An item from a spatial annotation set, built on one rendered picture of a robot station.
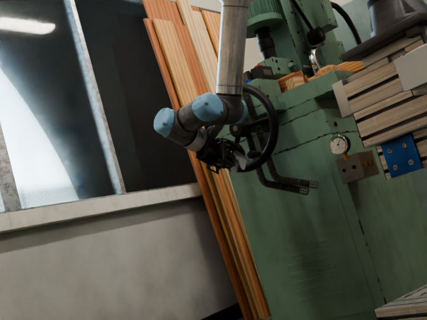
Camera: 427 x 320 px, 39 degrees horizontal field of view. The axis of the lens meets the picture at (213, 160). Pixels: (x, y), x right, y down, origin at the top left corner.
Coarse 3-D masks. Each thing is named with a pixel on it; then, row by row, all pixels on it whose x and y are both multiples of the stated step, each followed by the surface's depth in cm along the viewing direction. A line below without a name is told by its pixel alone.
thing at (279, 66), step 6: (264, 60) 225; (270, 60) 223; (276, 60) 224; (282, 60) 228; (288, 60) 232; (270, 66) 224; (276, 66) 223; (282, 66) 227; (276, 72) 222; (282, 72) 225; (288, 72) 229; (276, 78) 227
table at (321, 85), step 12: (336, 72) 196; (348, 72) 204; (312, 84) 201; (324, 84) 198; (288, 96) 207; (300, 96) 204; (312, 96) 201; (324, 96) 203; (264, 108) 202; (276, 108) 202; (288, 108) 207; (228, 132) 223
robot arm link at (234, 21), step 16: (224, 0) 168; (240, 0) 167; (224, 16) 169; (240, 16) 168; (224, 32) 170; (240, 32) 169; (224, 48) 170; (240, 48) 170; (224, 64) 170; (240, 64) 171; (224, 80) 171; (240, 80) 172; (224, 96) 171; (240, 96) 173; (240, 112) 174
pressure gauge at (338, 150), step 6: (336, 138) 190; (342, 138) 189; (348, 138) 190; (330, 144) 192; (336, 144) 190; (342, 144) 189; (348, 144) 189; (336, 150) 191; (342, 150) 189; (348, 150) 191
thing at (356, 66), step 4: (344, 64) 210; (348, 64) 209; (352, 64) 209; (356, 64) 208; (360, 64) 207; (344, 68) 210; (348, 68) 209; (352, 68) 209; (356, 68) 208; (360, 68) 207; (364, 68) 207; (308, 80) 219
